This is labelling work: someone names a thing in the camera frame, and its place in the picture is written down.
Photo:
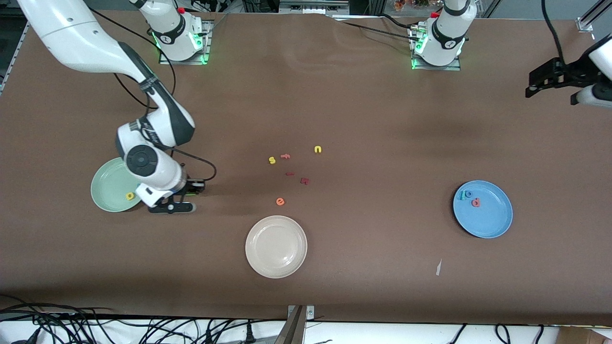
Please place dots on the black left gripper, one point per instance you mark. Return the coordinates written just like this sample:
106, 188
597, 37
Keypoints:
570, 73

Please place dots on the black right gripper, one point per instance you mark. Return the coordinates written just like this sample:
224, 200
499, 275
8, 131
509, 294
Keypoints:
190, 185

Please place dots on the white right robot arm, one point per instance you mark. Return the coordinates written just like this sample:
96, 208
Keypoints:
71, 38

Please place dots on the green plate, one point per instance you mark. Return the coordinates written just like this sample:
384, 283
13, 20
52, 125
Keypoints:
107, 186

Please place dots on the white plate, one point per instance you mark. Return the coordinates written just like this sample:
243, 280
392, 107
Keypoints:
276, 247

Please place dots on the blue plate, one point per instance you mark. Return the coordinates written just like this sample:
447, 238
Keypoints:
492, 220

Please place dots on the orange background clutter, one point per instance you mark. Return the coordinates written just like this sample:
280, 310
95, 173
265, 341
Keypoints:
411, 4

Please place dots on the grey equipment box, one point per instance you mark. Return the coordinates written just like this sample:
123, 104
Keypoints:
313, 7

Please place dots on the small white paper scrap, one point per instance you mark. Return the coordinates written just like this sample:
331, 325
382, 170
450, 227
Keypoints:
438, 268

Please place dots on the cardboard box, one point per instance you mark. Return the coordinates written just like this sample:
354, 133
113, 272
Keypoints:
585, 337

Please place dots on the aluminium profile rail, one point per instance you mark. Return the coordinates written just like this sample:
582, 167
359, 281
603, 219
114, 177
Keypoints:
585, 23

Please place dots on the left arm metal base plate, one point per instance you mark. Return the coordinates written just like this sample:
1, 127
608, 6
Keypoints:
444, 68

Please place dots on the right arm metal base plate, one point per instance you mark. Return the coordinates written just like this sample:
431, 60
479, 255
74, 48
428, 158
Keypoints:
205, 43

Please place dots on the small metal bracket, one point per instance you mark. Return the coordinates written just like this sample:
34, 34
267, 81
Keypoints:
310, 313

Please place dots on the grey metal post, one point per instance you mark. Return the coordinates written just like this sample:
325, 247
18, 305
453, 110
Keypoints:
292, 332

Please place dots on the aluminium frame posts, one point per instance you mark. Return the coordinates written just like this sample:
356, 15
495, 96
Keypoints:
375, 5

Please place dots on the metal table edge rail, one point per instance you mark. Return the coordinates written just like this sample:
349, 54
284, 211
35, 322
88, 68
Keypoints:
14, 55

